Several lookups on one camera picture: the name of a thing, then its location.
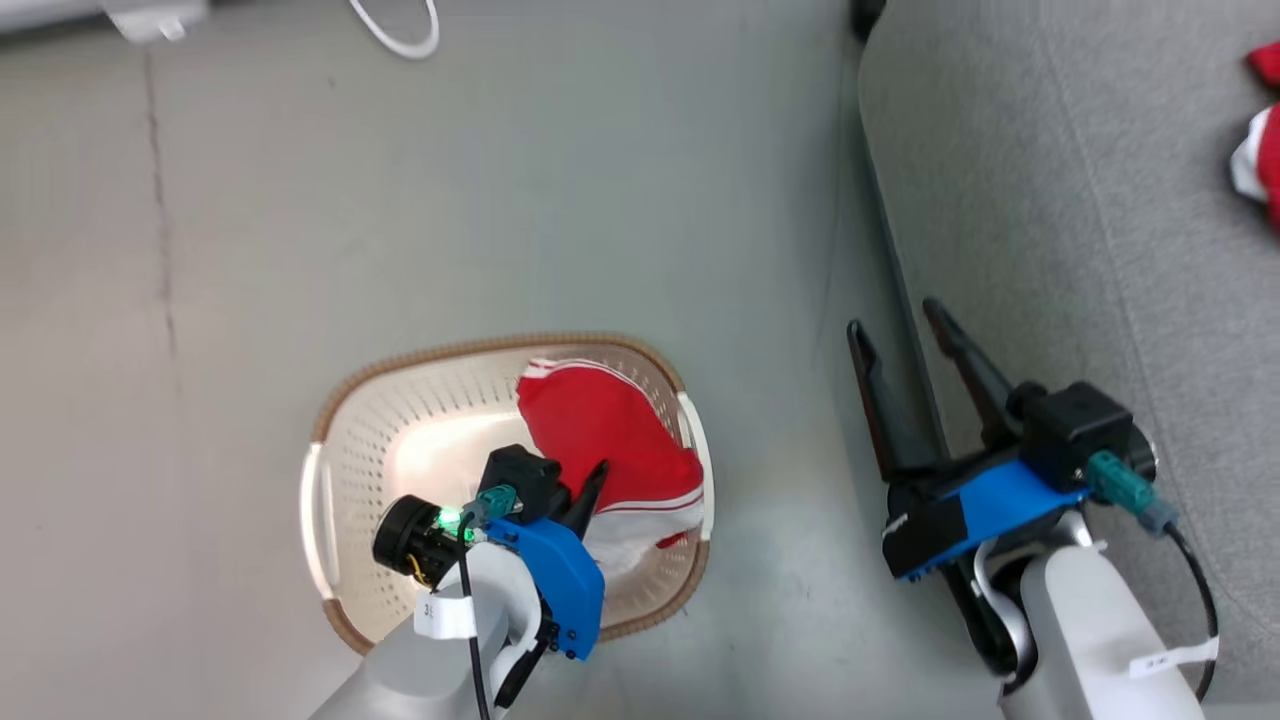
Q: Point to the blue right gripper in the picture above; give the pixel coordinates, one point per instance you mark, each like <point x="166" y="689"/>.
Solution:
<point x="985" y="510"/>

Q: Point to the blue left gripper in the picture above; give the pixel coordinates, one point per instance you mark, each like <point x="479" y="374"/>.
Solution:
<point x="565" y="590"/>

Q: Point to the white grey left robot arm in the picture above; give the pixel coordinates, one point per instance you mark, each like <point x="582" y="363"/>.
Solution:
<point x="420" y="660"/>

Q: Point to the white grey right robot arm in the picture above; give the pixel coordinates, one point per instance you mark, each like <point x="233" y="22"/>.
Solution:
<point x="1090" y="640"/>

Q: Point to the grey fabric sofa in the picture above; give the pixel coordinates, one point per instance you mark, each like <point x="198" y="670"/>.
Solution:
<point x="1050" y="200"/>

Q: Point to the cream perforated laundry basket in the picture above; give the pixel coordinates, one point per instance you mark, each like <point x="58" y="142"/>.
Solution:
<point x="400" y="440"/>

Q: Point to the white power adapter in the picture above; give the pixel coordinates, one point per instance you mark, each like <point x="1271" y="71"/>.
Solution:
<point x="150" y="20"/>

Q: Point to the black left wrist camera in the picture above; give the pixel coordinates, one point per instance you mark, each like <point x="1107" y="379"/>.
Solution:
<point x="520" y="475"/>

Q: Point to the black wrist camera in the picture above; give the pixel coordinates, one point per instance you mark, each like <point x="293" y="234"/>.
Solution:
<point x="1075" y="425"/>
<point x="520" y="475"/>

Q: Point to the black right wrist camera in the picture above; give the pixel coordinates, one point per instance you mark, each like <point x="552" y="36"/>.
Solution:
<point x="1075" y="425"/>

